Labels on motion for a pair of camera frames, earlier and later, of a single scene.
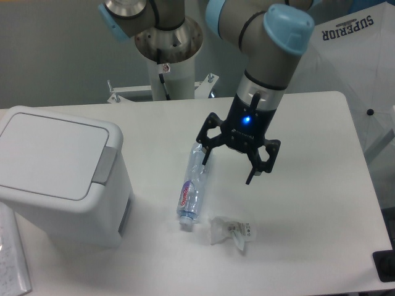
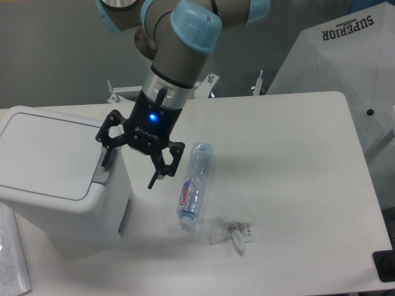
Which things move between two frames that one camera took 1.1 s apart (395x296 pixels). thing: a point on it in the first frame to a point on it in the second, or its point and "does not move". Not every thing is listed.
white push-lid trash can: [66, 178] does not move
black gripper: [245, 126] to [149, 127]
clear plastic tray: [14, 276] does not move
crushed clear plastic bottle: [192, 190] does not move
